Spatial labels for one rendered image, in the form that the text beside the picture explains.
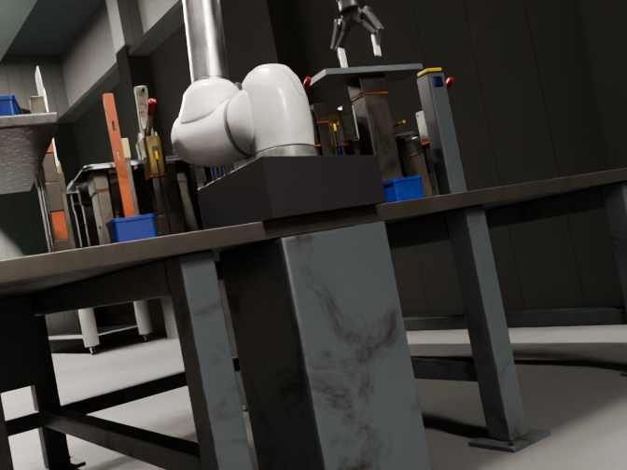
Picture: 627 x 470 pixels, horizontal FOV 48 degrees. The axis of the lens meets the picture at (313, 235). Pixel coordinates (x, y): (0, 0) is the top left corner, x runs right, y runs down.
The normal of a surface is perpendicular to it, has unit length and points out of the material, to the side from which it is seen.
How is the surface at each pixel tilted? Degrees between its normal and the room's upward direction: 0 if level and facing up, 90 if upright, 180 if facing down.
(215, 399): 90
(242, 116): 86
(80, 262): 90
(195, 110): 79
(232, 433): 90
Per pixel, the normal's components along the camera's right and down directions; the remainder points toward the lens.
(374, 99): 0.43, -0.11
